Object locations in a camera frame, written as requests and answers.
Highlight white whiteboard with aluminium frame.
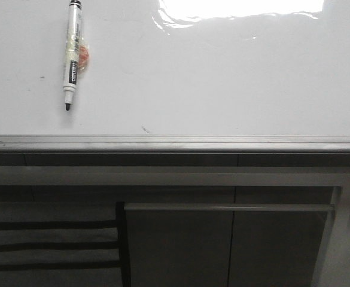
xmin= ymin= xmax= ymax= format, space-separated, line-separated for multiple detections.
xmin=0 ymin=1 xmax=350 ymax=152

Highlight white whiteboard marker with tape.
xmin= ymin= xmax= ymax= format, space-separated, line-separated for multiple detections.
xmin=63 ymin=0 xmax=89 ymax=111

